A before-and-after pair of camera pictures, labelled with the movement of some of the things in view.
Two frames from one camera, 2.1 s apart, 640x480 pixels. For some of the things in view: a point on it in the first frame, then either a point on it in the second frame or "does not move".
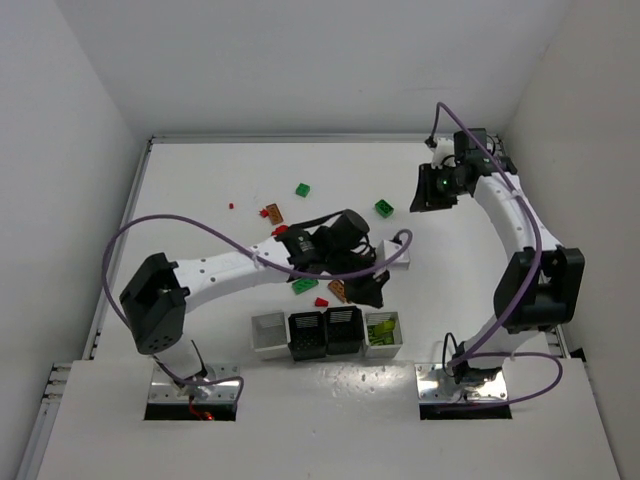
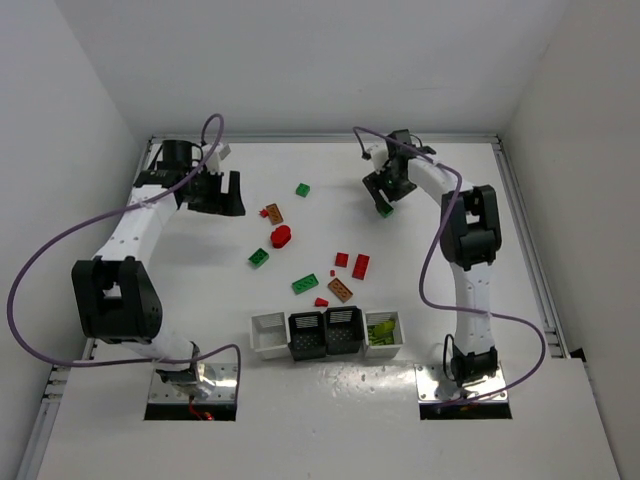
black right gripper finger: x=427 y=196 → x=379 y=200
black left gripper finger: x=367 y=296 → x=231 y=202
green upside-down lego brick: x=384 y=208 does not move
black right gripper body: x=430 y=187 → x=379 y=181
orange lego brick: x=337 y=287 does not move
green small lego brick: x=302 y=190 does not move
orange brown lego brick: x=274 y=214 does not move
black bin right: x=344 y=329 does not move
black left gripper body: x=361 y=282 → x=214 y=190
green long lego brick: x=301 y=286 does not move
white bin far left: x=271 y=335 does not move
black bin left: x=307 y=335 does not move
